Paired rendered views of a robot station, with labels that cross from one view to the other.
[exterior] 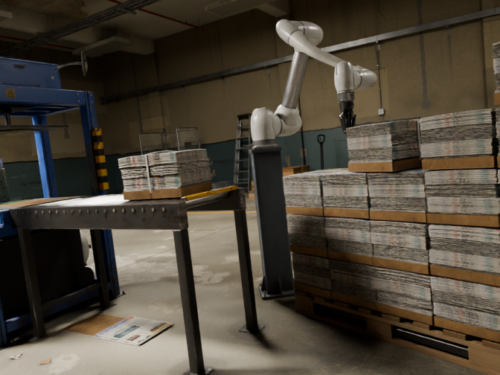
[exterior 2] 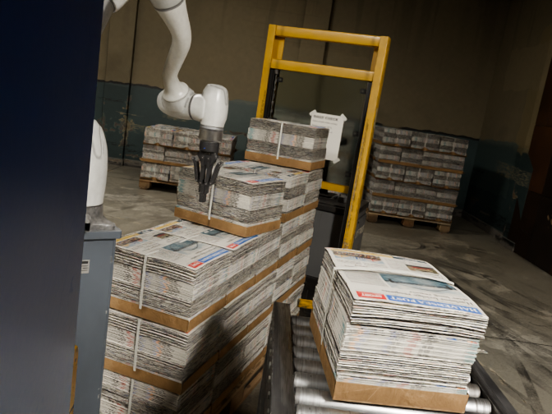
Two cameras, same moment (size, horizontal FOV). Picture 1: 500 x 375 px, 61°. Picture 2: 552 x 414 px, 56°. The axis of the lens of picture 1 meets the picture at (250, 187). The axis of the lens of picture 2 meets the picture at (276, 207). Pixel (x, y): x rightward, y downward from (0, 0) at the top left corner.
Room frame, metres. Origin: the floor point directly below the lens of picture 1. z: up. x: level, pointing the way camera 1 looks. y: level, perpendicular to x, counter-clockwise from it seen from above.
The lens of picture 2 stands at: (3.15, 1.27, 1.38)
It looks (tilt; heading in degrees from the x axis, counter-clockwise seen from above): 11 degrees down; 237
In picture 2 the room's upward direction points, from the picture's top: 9 degrees clockwise
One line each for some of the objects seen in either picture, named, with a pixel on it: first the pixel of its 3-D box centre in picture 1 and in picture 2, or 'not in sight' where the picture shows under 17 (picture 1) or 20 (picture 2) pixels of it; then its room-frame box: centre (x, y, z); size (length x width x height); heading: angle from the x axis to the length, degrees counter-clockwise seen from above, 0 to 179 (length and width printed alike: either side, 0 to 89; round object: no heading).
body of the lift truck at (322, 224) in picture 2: not in sight; (306, 248); (0.95, -1.66, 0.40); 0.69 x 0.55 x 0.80; 129
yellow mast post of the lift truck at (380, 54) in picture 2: not in sight; (356, 184); (1.03, -1.17, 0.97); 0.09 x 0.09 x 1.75; 39
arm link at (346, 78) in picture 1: (345, 77); (211, 104); (2.32, -0.58, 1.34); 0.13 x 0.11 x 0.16; 125
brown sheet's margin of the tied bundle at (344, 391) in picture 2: (152, 191); (390, 377); (2.31, 0.53, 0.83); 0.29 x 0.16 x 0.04; 153
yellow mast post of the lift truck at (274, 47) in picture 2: not in sight; (257, 164); (1.44, -1.69, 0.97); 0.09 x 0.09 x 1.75; 39
